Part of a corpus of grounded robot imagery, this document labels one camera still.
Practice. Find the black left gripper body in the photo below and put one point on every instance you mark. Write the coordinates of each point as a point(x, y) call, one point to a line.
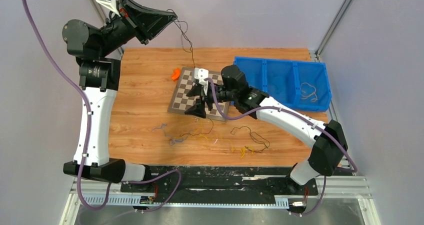
point(120, 29)

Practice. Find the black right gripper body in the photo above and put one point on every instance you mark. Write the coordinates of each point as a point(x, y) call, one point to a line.
point(222, 94)

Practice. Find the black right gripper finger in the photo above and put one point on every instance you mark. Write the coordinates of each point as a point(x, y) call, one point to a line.
point(198, 109)
point(197, 89)

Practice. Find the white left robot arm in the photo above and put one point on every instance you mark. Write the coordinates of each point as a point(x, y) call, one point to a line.
point(99, 78)

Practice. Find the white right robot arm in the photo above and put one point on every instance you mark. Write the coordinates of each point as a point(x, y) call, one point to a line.
point(326, 139)

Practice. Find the wooden chessboard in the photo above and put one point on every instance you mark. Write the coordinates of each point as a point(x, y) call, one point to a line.
point(179, 102)

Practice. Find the orange plastic piece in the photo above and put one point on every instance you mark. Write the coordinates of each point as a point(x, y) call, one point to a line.
point(176, 74)

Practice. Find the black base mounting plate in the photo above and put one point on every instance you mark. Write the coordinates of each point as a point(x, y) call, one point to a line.
point(234, 185)

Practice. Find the blue plastic divided bin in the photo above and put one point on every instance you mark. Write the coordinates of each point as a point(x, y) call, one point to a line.
point(299, 85)

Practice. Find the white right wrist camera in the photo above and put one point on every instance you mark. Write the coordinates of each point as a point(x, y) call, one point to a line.
point(200, 76)

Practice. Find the right aluminium frame post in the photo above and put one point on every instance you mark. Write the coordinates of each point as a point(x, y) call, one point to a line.
point(341, 12)

